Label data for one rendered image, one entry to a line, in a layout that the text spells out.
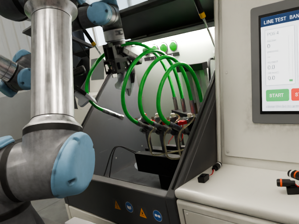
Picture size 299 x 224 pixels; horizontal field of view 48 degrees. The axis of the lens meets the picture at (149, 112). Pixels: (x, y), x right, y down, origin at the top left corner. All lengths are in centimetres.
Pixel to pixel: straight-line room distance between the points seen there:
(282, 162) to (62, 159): 65
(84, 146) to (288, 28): 65
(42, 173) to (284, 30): 74
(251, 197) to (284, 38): 45
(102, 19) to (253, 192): 71
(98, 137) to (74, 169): 101
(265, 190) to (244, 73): 37
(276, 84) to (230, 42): 21
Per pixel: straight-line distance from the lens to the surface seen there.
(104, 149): 165
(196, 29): 144
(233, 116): 110
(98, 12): 117
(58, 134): 64
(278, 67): 103
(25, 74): 124
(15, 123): 820
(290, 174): 95
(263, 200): 89
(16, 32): 846
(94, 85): 451
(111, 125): 166
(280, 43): 104
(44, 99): 68
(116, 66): 125
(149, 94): 174
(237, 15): 113
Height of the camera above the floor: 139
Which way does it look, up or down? 10 degrees down
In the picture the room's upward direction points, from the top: 11 degrees counter-clockwise
